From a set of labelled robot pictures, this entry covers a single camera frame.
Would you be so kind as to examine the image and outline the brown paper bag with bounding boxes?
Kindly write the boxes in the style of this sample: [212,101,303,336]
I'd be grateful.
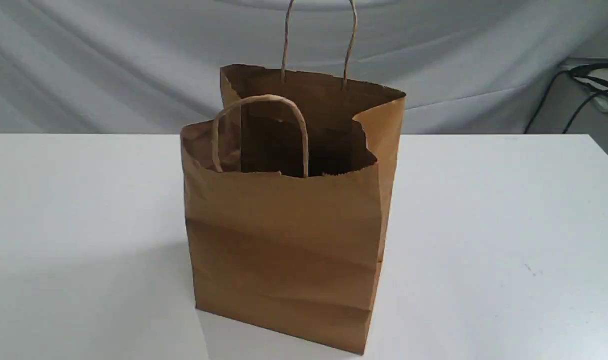
[180,1,406,355]

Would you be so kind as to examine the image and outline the black cables at right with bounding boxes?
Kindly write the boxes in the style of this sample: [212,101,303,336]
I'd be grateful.
[524,61,608,135]

